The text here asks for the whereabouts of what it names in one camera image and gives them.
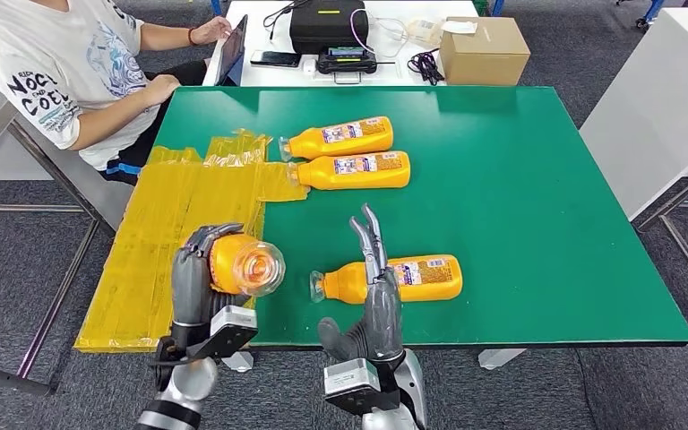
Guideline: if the black carry case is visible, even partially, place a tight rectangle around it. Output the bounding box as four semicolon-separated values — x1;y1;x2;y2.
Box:
288;0;371;56

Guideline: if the clear plastic bag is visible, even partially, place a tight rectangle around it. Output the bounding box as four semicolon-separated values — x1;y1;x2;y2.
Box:
408;17;447;50

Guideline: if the brown cardboard box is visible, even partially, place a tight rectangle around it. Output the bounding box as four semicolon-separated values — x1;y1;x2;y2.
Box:
438;15;532;87

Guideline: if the black cable bundle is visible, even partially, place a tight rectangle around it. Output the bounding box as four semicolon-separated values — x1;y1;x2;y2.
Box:
407;48;447;86

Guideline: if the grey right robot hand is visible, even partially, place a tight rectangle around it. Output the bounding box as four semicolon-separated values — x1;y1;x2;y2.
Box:
317;203;406;362

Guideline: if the white table foot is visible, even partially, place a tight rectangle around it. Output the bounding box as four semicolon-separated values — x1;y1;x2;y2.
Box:
220;351;255;374
477;348;526;370

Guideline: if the blue wheeled frame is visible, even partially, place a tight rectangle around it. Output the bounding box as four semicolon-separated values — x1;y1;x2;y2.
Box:
635;0;667;30

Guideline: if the white table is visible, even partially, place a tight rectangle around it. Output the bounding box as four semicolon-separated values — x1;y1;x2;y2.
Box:
202;0;480;89
0;50;55;180
579;6;688;317

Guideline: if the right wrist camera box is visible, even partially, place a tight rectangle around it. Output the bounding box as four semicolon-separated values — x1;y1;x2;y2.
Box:
322;357;401;417

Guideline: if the orange detergent bottle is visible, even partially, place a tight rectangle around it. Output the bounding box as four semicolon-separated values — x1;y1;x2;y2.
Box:
208;233;287;298
286;150;411;191
278;116;394;162
310;254;464;305

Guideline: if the white cable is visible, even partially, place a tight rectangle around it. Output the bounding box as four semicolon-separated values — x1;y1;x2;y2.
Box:
372;15;411;59

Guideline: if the tablet with white cover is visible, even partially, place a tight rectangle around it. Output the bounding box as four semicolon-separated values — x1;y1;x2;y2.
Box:
202;13;249;87

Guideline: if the person's left hand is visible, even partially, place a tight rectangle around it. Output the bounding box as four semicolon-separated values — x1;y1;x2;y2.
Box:
189;15;234;47

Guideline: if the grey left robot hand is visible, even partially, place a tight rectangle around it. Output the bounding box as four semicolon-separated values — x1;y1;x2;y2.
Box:
170;222;251;328

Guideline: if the person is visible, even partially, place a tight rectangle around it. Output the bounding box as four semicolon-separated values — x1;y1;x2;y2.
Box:
0;0;234;186

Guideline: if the black handheld controller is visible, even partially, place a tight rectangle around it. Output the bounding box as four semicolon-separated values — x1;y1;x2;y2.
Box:
315;45;397;85

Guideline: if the black smartphone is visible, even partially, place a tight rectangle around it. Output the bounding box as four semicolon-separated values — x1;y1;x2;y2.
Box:
250;49;303;67

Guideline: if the person's right hand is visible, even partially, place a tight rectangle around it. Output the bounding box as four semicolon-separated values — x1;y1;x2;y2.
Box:
142;73;182;109

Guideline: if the pink cable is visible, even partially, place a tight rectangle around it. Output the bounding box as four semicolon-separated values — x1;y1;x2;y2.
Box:
349;6;381;59

